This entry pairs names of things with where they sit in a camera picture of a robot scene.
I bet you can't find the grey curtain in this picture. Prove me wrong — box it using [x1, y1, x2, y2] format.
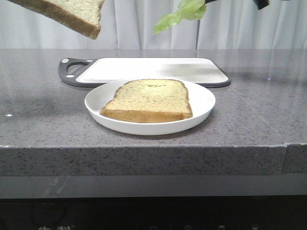
[0, 0, 307, 49]

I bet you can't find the white cutting board grey rim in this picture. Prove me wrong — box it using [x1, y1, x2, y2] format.
[58, 57, 231, 88]

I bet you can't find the toasted bread slice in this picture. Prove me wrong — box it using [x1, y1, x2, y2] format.
[12, 0, 105, 40]
[100, 79, 193, 123]

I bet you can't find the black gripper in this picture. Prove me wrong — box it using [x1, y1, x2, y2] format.
[205, 0, 288, 10]

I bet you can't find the green lettuce leaf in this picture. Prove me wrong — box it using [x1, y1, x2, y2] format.
[153, 0, 206, 34]

